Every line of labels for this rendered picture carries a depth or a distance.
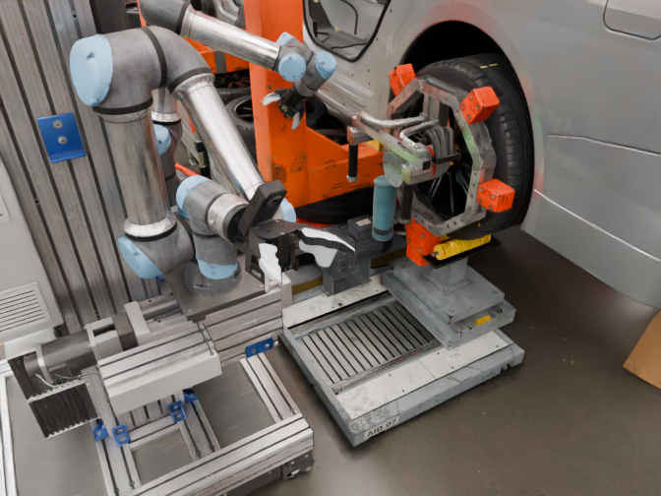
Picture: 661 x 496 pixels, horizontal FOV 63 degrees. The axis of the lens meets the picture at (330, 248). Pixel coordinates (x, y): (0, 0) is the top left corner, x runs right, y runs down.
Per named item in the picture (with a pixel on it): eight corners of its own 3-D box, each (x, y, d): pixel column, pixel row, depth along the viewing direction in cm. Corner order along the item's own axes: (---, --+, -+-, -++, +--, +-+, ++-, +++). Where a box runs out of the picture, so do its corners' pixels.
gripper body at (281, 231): (301, 272, 90) (257, 242, 97) (305, 226, 86) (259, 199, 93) (266, 286, 85) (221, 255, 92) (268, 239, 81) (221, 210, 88)
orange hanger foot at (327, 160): (406, 177, 254) (413, 106, 234) (308, 205, 233) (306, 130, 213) (387, 163, 266) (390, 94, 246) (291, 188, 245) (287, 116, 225)
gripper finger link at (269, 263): (280, 310, 77) (276, 275, 85) (282, 276, 74) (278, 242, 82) (259, 310, 77) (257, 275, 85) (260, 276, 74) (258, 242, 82)
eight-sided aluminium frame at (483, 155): (478, 255, 193) (508, 108, 162) (464, 260, 191) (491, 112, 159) (392, 190, 232) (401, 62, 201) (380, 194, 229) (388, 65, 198)
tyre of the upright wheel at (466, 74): (597, 176, 170) (502, 11, 185) (544, 194, 161) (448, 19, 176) (484, 249, 229) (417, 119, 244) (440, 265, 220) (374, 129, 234)
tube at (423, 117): (428, 125, 188) (432, 95, 182) (383, 137, 180) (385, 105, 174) (399, 109, 200) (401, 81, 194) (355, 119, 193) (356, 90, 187)
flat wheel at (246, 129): (203, 148, 340) (197, 111, 326) (273, 116, 382) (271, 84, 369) (280, 177, 307) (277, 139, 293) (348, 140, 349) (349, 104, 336)
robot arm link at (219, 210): (243, 189, 95) (204, 200, 90) (259, 199, 92) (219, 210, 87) (242, 226, 99) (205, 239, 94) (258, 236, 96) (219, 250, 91)
